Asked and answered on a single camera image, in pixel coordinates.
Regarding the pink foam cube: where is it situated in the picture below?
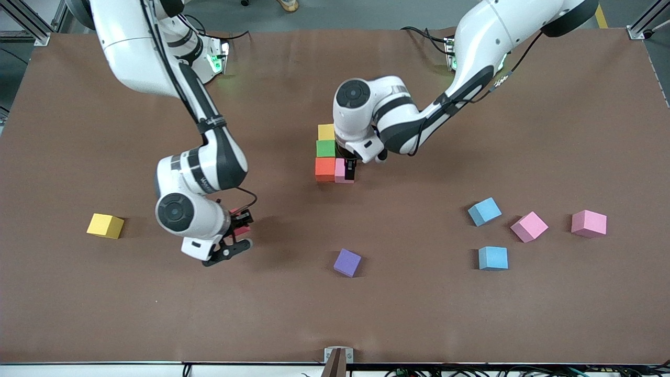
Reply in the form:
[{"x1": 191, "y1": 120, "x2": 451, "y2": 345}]
[
  {"x1": 335, "y1": 158, "x2": 355, "y2": 184},
  {"x1": 571, "y1": 209, "x2": 608, "y2": 239},
  {"x1": 510, "y1": 211, "x2": 550, "y2": 243}
]

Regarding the red foam cube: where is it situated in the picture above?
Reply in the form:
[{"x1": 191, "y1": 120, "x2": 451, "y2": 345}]
[{"x1": 229, "y1": 208, "x2": 253, "y2": 239}]

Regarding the orange foam cube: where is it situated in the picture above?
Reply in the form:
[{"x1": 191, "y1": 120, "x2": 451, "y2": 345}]
[{"x1": 315, "y1": 157, "x2": 336, "y2": 182}]

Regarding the purple foam cube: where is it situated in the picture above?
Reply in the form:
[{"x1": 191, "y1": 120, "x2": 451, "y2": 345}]
[{"x1": 333, "y1": 248, "x2": 362, "y2": 278}]

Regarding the blue foam cube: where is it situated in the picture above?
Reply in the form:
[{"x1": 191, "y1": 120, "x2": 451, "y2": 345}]
[
  {"x1": 467, "y1": 197, "x2": 503, "y2": 227},
  {"x1": 478, "y1": 246, "x2": 509, "y2": 271}
]

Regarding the brown table mat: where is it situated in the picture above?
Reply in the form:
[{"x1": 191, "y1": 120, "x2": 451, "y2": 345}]
[{"x1": 0, "y1": 26, "x2": 670, "y2": 365}]

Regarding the black base cable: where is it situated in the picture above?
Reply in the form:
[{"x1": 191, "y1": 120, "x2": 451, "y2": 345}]
[{"x1": 400, "y1": 26, "x2": 452, "y2": 56}]

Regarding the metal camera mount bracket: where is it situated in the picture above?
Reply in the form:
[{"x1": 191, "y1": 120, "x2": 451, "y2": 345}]
[{"x1": 320, "y1": 347, "x2": 355, "y2": 377}]

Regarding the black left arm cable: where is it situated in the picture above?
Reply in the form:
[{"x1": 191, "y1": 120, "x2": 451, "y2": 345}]
[{"x1": 408, "y1": 29, "x2": 545, "y2": 158}]

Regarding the black cable bundle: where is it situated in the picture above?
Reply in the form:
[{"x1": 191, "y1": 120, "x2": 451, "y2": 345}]
[{"x1": 385, "y1": 365, "x2": 670, "y2": 377}]

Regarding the aluminium frame profile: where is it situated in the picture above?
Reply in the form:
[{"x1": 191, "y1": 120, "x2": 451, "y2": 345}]
[
  {"x1": 0, "y1": 0, "x2": 51, "y2": 47},
  {"x1": 627, "y1": 0, "x2": 670, "y2": 41}
]

